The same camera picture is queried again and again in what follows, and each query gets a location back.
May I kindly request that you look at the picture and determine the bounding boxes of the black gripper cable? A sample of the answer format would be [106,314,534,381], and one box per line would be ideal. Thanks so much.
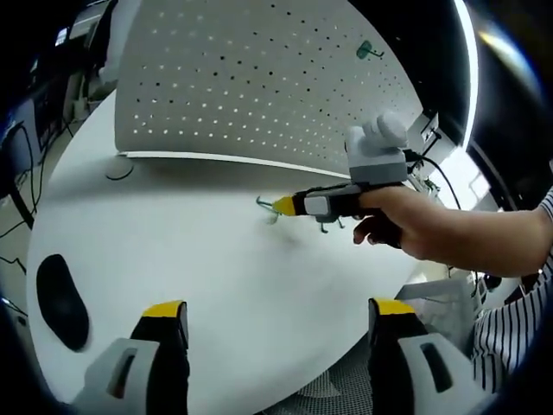
[403,150,464,209]

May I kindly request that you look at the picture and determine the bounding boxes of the green hook assembly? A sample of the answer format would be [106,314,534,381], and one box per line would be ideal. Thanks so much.
[314,214,347,235]
[254,194,283,227]

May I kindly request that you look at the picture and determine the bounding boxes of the person's right hand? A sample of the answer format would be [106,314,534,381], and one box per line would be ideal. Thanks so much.
[351,183,434,263]

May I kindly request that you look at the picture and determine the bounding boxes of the green mounting plate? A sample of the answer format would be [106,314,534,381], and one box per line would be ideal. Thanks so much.
[355,39,386,61]

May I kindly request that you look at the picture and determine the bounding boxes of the ceiling light strip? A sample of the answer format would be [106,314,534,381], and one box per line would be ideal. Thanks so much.
[452,0,481,153]

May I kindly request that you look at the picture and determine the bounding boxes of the black oval pad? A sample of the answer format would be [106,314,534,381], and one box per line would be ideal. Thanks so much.
[35,252,92,352]

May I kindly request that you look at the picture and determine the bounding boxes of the background desks with equipment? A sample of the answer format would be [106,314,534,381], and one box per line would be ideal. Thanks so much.
[23,0,123,120]

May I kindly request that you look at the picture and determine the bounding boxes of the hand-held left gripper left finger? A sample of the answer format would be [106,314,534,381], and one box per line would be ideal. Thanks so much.
[84,297,192,415]

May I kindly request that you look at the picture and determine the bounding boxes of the white perforated pegboard panel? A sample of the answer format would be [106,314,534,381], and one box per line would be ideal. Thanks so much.
[113,0,428,179]

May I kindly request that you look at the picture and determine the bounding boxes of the black floor cable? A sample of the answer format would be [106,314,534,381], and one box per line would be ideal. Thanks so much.
[0,119,45,270]

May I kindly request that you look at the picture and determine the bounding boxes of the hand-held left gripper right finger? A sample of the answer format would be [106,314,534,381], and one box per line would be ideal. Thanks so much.
[366,297,477,415]

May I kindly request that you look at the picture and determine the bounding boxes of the white mesh chair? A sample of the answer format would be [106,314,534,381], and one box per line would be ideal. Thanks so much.
[296,278,483,415]

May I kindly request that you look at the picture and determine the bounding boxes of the striped shirt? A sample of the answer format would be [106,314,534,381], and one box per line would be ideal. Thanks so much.
[469,185,553,395]

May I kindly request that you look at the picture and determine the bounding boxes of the round pegboard foot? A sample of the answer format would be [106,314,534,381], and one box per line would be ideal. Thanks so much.
[105,161,134,182]

